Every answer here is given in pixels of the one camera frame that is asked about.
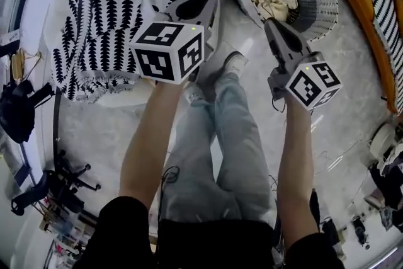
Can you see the person's black t-shirt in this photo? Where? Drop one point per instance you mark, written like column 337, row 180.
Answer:
column 214, row 245

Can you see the wooden shelf unit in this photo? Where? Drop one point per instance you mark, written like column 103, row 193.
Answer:
column 63, row 223

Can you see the person's right shoe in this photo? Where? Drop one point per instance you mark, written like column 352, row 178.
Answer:
column 233, row 63

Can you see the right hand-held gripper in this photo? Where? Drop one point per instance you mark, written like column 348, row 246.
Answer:
column 311, row 85

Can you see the person's left shoe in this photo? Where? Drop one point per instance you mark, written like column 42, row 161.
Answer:
column 193, row 93

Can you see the white round appliance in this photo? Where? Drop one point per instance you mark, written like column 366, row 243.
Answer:
column 382, row 138

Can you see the person's left forearm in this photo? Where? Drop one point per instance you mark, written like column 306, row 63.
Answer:
column 151, row 141

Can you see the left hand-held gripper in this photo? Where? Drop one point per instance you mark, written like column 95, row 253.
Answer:
column 160, row 53

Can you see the person's light blue jeans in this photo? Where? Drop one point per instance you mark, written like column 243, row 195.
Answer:
column 220, row 151

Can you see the person's shoe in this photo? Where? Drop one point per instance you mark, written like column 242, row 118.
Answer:
column 233, row 63
column 193, row 93

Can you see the black white patterned throw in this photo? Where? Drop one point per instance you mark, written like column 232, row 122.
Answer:
column 94, row 41

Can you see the person's right forearm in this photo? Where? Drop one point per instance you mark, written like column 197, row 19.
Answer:
column 296, row 167

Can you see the black backpack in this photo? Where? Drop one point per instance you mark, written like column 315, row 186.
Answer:
column 19, row 110

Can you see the orange sofa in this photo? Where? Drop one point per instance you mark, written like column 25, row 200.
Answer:
column 362, row 15

